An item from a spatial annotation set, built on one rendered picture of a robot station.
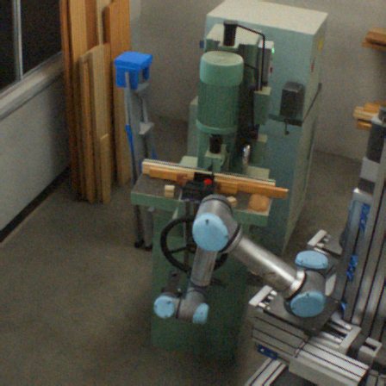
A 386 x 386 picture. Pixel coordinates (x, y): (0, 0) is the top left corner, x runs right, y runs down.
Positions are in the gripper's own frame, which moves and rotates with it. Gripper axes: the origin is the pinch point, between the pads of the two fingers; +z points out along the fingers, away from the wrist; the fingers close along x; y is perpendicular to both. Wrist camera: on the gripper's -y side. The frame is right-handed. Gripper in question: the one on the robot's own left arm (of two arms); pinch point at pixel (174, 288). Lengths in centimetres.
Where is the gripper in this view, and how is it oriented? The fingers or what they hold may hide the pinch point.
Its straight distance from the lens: 279.5
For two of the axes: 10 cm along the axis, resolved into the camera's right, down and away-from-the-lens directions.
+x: 9.8, 1.9, -0.7
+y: -1.9, 9.8, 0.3
